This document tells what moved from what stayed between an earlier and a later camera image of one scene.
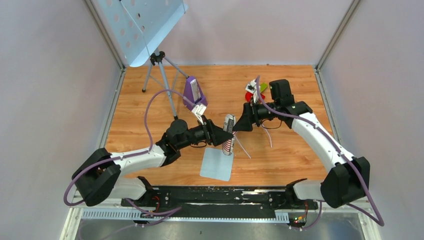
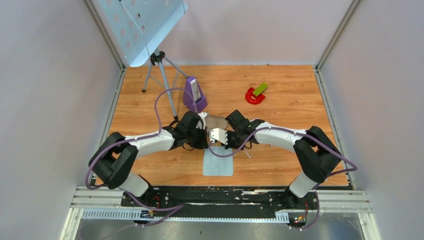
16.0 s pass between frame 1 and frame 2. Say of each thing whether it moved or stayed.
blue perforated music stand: stayed
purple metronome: stayed
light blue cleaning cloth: moved
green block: stayed
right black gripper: moved
